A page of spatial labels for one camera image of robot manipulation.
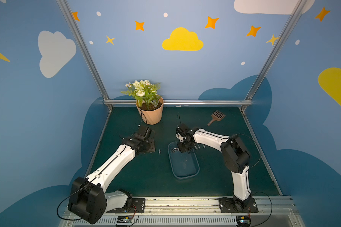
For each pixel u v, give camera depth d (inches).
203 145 25.1
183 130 30.7
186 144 32.9
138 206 29.0
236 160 20.6
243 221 28.8
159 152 37.3
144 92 34.7
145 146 28.3
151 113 39.5
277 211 28.9
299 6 27.5
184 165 39.7
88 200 15.4
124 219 28.3
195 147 38.6
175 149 37.7
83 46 32.5
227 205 29.1
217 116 45.1
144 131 25.1
